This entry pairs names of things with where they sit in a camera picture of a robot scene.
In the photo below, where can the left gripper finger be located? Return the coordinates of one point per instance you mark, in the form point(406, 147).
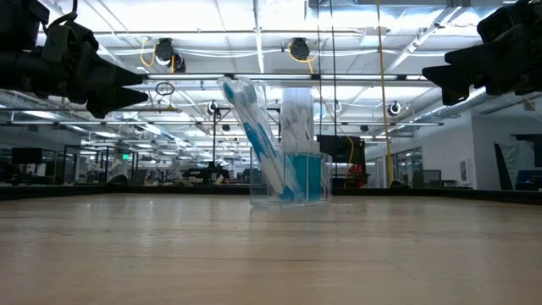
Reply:
point(110, 74)
point(114, 101)

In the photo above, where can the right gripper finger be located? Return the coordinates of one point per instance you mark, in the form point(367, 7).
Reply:
point(455, 82)
point(478, 55)

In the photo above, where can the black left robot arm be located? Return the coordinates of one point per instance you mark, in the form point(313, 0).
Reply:
point(21, 21)

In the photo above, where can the small black ceiling reel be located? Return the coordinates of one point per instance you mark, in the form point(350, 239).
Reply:
point(213, 108)
point(394, 108)

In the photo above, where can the dark leaning panel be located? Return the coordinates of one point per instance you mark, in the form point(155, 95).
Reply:
point(501, 169)

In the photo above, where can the black screen cart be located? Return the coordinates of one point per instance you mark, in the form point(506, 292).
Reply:
point(343, 148)

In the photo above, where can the long ceiling light fixture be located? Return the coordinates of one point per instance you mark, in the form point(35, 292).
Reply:
point(296, 76)

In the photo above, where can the clear acrylic organizer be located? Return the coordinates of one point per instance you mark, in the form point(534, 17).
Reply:
point(326, 178)

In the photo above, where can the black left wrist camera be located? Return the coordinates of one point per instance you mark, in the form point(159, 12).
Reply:
point(70, 42)

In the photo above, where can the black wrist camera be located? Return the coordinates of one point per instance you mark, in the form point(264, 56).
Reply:
point(516, 21)
point(70, 42)

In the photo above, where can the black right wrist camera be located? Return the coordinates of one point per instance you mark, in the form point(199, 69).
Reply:
point(516, 21)

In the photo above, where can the black frame rig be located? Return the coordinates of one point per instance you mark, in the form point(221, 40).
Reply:
point(273, 109)

